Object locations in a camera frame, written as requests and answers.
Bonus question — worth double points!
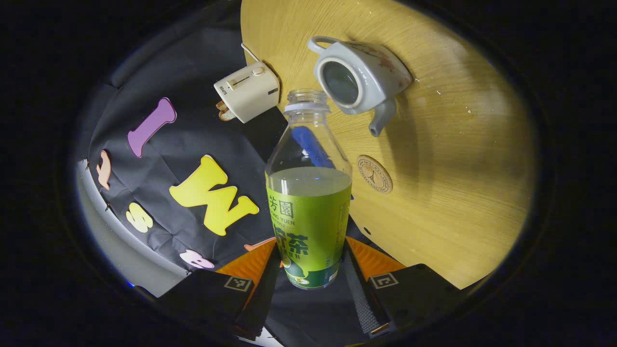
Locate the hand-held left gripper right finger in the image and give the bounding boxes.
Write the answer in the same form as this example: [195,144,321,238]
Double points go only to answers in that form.
[343,236,459,339]

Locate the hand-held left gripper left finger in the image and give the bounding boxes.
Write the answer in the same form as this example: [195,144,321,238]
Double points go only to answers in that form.
[158,238,283,341]

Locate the green label water bottle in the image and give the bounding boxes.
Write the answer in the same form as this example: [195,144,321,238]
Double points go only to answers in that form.
[265,89,353,291]

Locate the round wooden coaster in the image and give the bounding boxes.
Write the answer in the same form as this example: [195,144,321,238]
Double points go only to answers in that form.
[356,154,393,194]

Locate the white ceramic teacup with spout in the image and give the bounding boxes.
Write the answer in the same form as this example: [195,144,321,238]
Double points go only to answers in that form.
[307,36,414,138]

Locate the blue towel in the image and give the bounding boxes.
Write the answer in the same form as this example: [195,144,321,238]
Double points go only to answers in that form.
[291,125,336,169]

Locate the black backdrop cloth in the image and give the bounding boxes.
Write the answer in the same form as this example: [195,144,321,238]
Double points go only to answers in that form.
[79,27,374,346]

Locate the bread slice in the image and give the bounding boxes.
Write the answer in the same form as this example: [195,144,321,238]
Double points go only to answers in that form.
[215,100,237,122]

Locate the white toaster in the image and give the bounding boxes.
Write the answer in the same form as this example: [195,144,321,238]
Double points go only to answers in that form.
[214,61,281,124]

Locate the white toaster cable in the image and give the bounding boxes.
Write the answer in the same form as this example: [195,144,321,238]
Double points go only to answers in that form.
[241,42,262,64]

